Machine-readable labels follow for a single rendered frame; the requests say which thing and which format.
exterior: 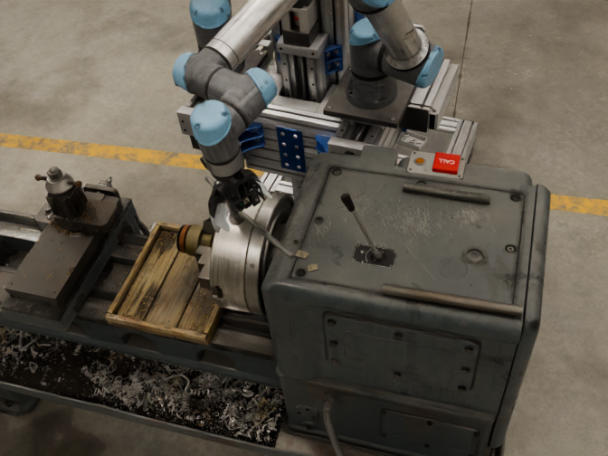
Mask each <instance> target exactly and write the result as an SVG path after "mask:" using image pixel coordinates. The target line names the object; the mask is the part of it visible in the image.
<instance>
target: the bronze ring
mask: <svg viewBox="0 0 608 456"><path fill-rule="evenodd" d="M213 237H214V234H213V233H203V226H202V225H200V224H193V225H191V224H184V225H182V226H181V228H180V229H179V232H178V234H177V238H176V247H177V249H178V250H179V251H180V252H183V253H187V254H188V255H190V256H195V252H196V250H197V248H198V246H199V245H202V246H206V247H212V243H213Z"/></svg>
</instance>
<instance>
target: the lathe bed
mask: <svg viewBox="0 0 608 456"><path fill-rule="evenodd" d="M30 216H32V217H30ZM35 216H36V215H33V214H24V213H19V212H14V211H8V210H4V209H0V233H1V234H0V272H7V273H12V274H14V273H15V272H16V270H17V267H19V264H21V263H22V261H23V260H24V258H25V257H26V255H27V254H28V252H29V251H30V250H31V249H32V248H33V246H34V244H35V243H36V242H37V241H38V239H39V238H40V235H41V234H42V232H43V231H40V229H39V227H38V226H37V225H36V223H35V222H34V217H35ZM20 224H21V225H20ZM25 226H26V227H25ZM19 227H22V228H23V229H22V228H19ZM18 228H19V229H18ZM27 228H28V229H27ZM18 231H19V232H18ZM15 236H16V237H15ZM149 236H150V235H145V234H141V233H137V234H136V233H130V234H126V233H125V243H124V245H123V246H121V245H118V247H116V249H115V250H114V252H113V253H112V254H111V256H110V258H109V260H108V262H107V264H106V265H105V267H104V269H103V270H102V273H103V274H102V273H101V274H100V275H99V277H98V278H97V280H96V282H95V284H94V286H95V285H97V284H98V285H99V286H98V287H97V286H95V287H94V286H93V287H92V289H91V290H90V293H89V294H88V296H87V298H88V299H87V300H86V301H85V302H84V304H83V305H84V306H82V307H81V310H80V312H79V313H78V314H76V316H75V318H74V320H73V321H72V323H71V324H70V326H69V328H68V329H67V331H65V332H64V331H59V330H55V329H50V328H43V327H39V326H35V325H31V324H26V323H23V322H18V321H14V320H10V319H6V318H0V326H3V327H7V328H14V329H18V330H22V331H26V332H31V333H34V334H39V335H43V336H47V337H54V338H59V339H62V340H67V341H71V342H75V343H79V344H83V345H87V346H91V347H98V348H103V349H107V350H111V351H115V352H120V353H123V354H127V355H132V356H139V357H143V358H147V359H151V360H156V361H159V362H163V363H168V364H171V365H176V366H183V367H187V368H191V369H195V370H199V371H204V372H207V373H212V374H216V375H223V376H227V377H231V378H235V379H240V380H243V381H248V382H252V383H256V384H260V385H267V386H271V387H276V388H279V389H281V384H280V377H279V376H278V375H277V374H276V366H277V362H276V357H275V353H274V348H273V344H272V340H271V333H270V328H269V323H268V319H267V316H263V315H258V314H252V313H248V312H243V311H239V310H237V311H236V310H235V311H234V312H232V311H231V310H230V309H226V308H224V311H223V314H222V316H221V318H220V320H219V322H218V325H217V327H216V329H215V330H216V331H217V332H216V331H215V332H214V333H216V334H214V336H213V337H212V339H211V341H210V343H209V345H208V346H207V345H203V344H199V343H195V342H190V341H186V340H182V339H177V338H171V337H163V336H159V335H155V334H150V333H147V332H143V331H142V330H141V331H138V330H135V329H130V328H123V327H118V326H113V325H110V324H109V323H108V321H107V320H106V319H105V315H106V313H108V310H109V305H110V304H112V303H113V301H114V299H115V298H116V296H117V295H118V293H119V290H120V289H121V288H122V286H123V284H124V282H125V280H126V279H127V277H128V275H129V274H130V272H131V270H132V268H133V266H134V264H135V262H136V260H137V258H135V257H138V256H139V254H140V252H141V250H142V249H143V247H144V246H145V244H146V242H147V239H148V237H149ZM13 237H14V238H13ZM15 238H16V239H15ZM125 246H126V247H125ZM141 246H143V247H141ZM124 247H125V248H124ZM130 247H132V248H130ZM127 248H128V249H127ZM122 250H123V251H122ZM112 255H114V256H112ZM117 256H118V257H117ZM16 258H17V260H15V259H16ZM126 258H127V259H126ZM134 258H135V259H134ZM7 260H11V261H14V262H10V261H8V268H7V267H6V266H4V265H5V264H7ZM113 262H114V263H113ZM115 262H116V263H115ZM123 263H124V264H123ZM12 264H13V265H12ZM117 265H118V266H117ZM126 265H127V266H126ZM115 266H116V268H115ZM112 267H113V268H112ZM124 267H126V268H124ZM113 269H114V270H113ZM123 271H124V272H123ZM104 272H105V274H104ZM115 272H116V273H115ZM126 272H127V273H126ZM112 273H113V274H112ZM123 275H124V276H123ZM112 276H113V277H112ZM121 276H122V277H124V278H123V279H122V277H121ZM113 279H114V280H113ZM104 280H105V281H104ZM116 280H117V282H116ZM103 281H104V283H105V285H104V283H103ZM113 281H114V283H113ZM121 281H122V282H121ZM123 281H124V282H123ZM115 282H116V283H115ZM112 283H113V284H112ZM117 283H121V284H122V285H120V284H119V285H118V286H119V289H118V286H117ZM110 284H111V285H110ZM109 285H110V286H109ZM114 285H115V286H114ZM110 288H111V289H110ZM117 289H118V290H117ZM113 290H114V291H113ZM89 299H91V300H89ZM104 302H105V303H104ZM109 303H110V304H109ZM104 304H106V305H107V304H108V305H107V307H105V305H104ZM97 306H98V307H97ZM110 306H111V305H110ZM102 307H105V308H103V309H102ZM84 310H85V311H84ZM93 310H94V312H92V311H93ZM103 310H104V311H107V312H105V313H104V311H103ZM95 311H96V312H95ZM226 311H227V312H228V313H229V315H228V313H227V312H226ZM101 312H102V313H101ZM225 312H226V313H225ZM240 312H241V313H242V314H241V313H240ZM84 313H86V314H84ZM92 313H93V314H92ZM97 313H98V314H97ZM243 313H244V314H245V315H244V314H243ZM246 314H247V315H248V314H249V315H248V316H246ZM96 316H97V317H96ZM103 316H104V317H103ZM227 326H228V327H227ZM220 327H221V328H220ZM223 327H224V328H223ZM220 331H221V333H219V332H220ZM225 332H226V333H225ZM216 340H217V341H216Z"/></svg>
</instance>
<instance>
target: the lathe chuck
mask: <svg viewBox="0 0 608 456"><path fill-rule="evenodd" d="M260 201H261V202H260V203H259V204H257V205H256V206H253V205H251V206H250V207H249V208H247V209H243V211H244V212H245V213H246V214H248V215H249V216H250V217H251V218H252V219H253V220H254V221H255V219H256V217H257V214H258V212H259V210H260V208H261V205H262V204H263V202H264V201H265V200H263V199H262V198H260ZM227 208H228V206H227ZM231 216H232V215H231V213H230V211H229V208H228V212H227V219H228V222H229V224H230V227H231V228H230V231H229V232H226V231H225V230H223V229H222V228H220V231H219V232H218V233H217V232H216V231H214V237H213V243H212V248H211V255H210V268H209V276H210V286H211V287H214V286H220V289H222V290H223V297H222V298H218V296H216V295H213V298H214V301H215V302H216V304H217V305H218V306H219V307H221V308H226V309H234V310H239V311H243V312H248V313H252V312H251V311H250V310H249V308H248V305H247V302H246V298H245V288H244V275H245V263H246V256H247V251H248V246H249V241H250V238H251V234H252V228H253V226H252V225H250V224H249V223H248V222H247V221H246V220H244V219H243V220H242V221H241V222H240V223H232V221H231ZM252 314H253V313H252Z"/></svg>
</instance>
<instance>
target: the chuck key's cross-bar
mask: <svg viewBox="0 0 608 456"><path fill-rule="evenodd" d="M204 179H205V180H206V181H207V182H208V183H209V184H210V185H211V186H212V187H214V180H213V179H212V178H211V177H210V176H206V177H205V178H204ZM238 214H239V215H240V216H241V217H242V218H243V219H244V220H246V221H247V222H248V223H249V224H250V225H252V226H253V227H254V228H255V229H256V230H257V231H259V232H260V233H261V234H262V235H263V236H265V237H266V238H267V239H268V240H269V241H270V242H272V243H273V244H274V245H275V246H276V247H277V248H279V249H280V250H281V251H282V252H283V253H285V254H286V255H287V256H288V257H289V258H290V259H293V258H294V256H295V255H294V254H293V253H292V252H291V251H290V250H288V249H287V248H286V247H285V246H284V245H283V244H281V243H280V242H279V241H278V240H276V239H275V238H274V237H273V236H272V235H271V234H269V233H268V232H267V231H266V230H265V229H263V228H262V227H261V226H260V225H259V224H257V223H256V222H255V221H254V220H253V219H252V218H251V217H250V216H249V215H248V214H246V213H245V212H244V211H241V212H238Z"/></svg>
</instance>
